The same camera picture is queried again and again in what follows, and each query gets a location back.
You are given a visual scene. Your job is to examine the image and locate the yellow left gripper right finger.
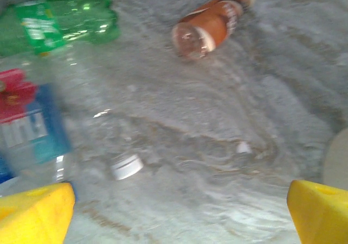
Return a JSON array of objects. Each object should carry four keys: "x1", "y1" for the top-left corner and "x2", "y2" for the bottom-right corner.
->
[{"x1": 287, "y1": 180, "x2": 348, "y2": 244}]

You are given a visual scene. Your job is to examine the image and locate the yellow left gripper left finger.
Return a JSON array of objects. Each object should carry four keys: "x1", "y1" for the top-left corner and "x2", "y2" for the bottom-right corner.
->
[{"x1": 0, "y1": 183, "x2": 76, "y2": 244}]

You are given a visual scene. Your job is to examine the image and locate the clear bottle blue pink label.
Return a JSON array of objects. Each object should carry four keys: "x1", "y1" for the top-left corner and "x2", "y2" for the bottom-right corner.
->
[{"x1": 0, "y1": 44, "x2": 144, "y2": 198}]

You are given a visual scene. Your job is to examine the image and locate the green plastic soda bottle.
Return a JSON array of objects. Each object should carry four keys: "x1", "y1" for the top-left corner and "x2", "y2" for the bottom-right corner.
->
[{"x1": 0, "y1": 0, "x2": 120, "y2": 56}]

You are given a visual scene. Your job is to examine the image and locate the clear bottle orange label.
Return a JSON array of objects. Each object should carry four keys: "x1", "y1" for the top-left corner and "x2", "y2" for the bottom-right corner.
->
[{"x1": 171, "y1": 0, "x2": 258, "y2": 61}]

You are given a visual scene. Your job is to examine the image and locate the white plastic bin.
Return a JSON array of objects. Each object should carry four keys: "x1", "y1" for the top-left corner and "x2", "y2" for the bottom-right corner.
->
[{"x1": 323, "y1": 128, "x2": 348, "y2": 190}]

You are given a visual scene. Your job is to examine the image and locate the small white paper scrap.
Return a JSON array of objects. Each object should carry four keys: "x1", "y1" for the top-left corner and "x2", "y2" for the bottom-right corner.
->
[{"x1": 235, "y1": 141, "x2": 252, "y2": 154}]

